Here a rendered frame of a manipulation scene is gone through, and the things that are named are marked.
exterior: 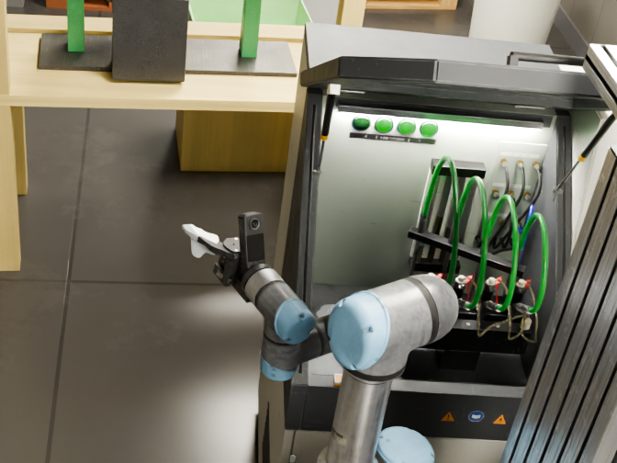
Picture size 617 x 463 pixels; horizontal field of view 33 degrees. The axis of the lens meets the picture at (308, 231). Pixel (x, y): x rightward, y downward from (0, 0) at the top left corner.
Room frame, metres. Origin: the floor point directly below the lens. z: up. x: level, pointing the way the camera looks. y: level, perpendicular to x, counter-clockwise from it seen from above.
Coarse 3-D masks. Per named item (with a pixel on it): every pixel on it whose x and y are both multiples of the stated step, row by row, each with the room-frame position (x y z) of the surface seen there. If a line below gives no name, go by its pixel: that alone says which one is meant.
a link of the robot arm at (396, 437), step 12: (384, 432) 1.37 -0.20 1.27; (396, 432) 1.38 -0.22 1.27; (408, 432) 1.39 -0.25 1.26; (384, 444) 1.34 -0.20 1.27; (396, 444) 1.35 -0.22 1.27; (408, 444) 1.36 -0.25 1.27; (420, 444) 1.36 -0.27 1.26; (384, 456) 1.32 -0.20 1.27; (396, 456) 1.32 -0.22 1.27; (408, 456) 1.32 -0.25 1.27; (420, 456) 1.33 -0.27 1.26; (432, 456) 1.35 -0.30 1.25
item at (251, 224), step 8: (240, 216) 1.63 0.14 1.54; (248, 216) 1.62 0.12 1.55; (256, 216) 1.63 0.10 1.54; (240, 224) 1.62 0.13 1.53; (248, 224) 1.61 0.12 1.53; (256, 224) 1.62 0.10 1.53; (240, 232) 1.61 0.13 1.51; (248, 232) 1.61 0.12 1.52; (256, 232) 1.62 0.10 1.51; (240, 240) 1.61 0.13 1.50; (248, 240) 1.60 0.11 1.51; (256, 240) 1.61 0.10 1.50; (240, 248) 1.60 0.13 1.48; (248, 248) 1.59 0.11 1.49; (256, 248) 1.60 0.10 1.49; (264, 248) 1.61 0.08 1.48; (248, 256) 1.58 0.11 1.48; (256, 256) 1.59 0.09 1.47; (264, 256) 1.60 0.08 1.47; (248, 264) 1.58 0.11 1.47; (256, 264) 1.59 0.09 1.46
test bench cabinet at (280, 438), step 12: (276, 384) 2.08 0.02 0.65; (276, 396) 2.04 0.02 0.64; (264, 408) 2.31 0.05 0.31; (276, 408) 2.00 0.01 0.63; (264, 420) 2.26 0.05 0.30; (276, 420) 1.97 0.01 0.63; (264, 432) 2.21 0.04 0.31; (276, 432) 1.93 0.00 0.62; (288, 432) 1.79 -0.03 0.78; (264, 444) 2.16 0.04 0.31; (276, 444) 1.89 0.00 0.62; (288, 444) 1.79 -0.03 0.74; (264, 456) 2.11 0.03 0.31; (276, 456) 1.85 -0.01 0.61; (288, 456) 1.79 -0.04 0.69
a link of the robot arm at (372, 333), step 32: (384, 288) 1.30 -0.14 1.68; (416, 288) 1.30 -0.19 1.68; (352, 320) 1.23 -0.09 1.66; (384, 320) 1.23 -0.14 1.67; (416, 320) 1.25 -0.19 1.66; (352, 352) 1.21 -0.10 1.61; (384, 352) 1.21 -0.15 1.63; (352, 384) 1.24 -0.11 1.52; (384, 384) 1.24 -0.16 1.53; (352, 416) 1.23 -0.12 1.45; (352, 448) 1.23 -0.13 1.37
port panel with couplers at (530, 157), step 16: (512, 144) 2.39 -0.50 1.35; (528, 144) 2.39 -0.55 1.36; (496, 160) 2.39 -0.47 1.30; (512, 160) 2.39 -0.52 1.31; (528, 160) 2.40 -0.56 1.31; (496, 176) 2.39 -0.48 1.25; (512, 176) 2.39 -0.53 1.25; (528, 176) 2.40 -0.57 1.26; (496, 192) 2.37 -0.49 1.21; (512, 192) 2.38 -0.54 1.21; (528, 192) 2.40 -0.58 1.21; (480, 224) 2.39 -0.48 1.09; (496, 224) 2.39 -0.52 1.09
